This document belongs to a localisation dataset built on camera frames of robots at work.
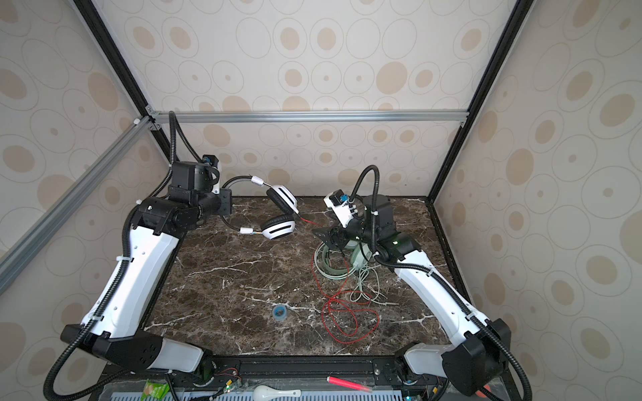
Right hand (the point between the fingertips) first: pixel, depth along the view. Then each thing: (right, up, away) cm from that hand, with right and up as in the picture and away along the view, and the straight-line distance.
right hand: (323, 221), depth 71 cm
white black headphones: (-13, -2, -4) cm, 14 cm away
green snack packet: (-47, -47, -3) cm, 66 cm away
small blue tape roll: (-15, -31, +14) cm, 37 cm away
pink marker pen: (+7, -47, 0) cm, 47 cm away
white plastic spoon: (-16, -48, -2) cm, 51 cm away
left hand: (-25, +8, -3) cm, 27 cm away
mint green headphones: (+13, -13, +19) cm, 27 cm away
